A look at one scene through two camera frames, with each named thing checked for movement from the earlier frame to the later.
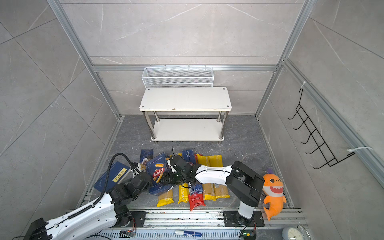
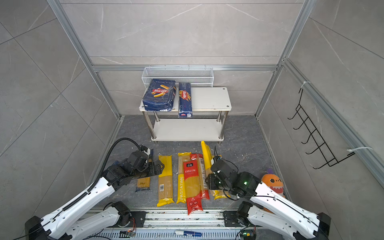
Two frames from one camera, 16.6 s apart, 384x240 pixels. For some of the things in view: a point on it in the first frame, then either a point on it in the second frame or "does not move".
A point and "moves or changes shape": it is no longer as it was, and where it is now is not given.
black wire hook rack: [331, 159] does not move
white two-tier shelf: [186, 114] does not move
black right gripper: [169, 174] -> [210, 183]
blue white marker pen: [188, 233] does not move
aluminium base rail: [195, 224] does not move
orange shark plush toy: [273, 188] does not move
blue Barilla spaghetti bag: [189, 155] -> [185, 106]
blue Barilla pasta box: [156, 168] -> [160, 95]
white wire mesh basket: [178, 77] does not move
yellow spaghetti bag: [208, 189] moves or changes shape
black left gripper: [150, 186] -> [154, 171]
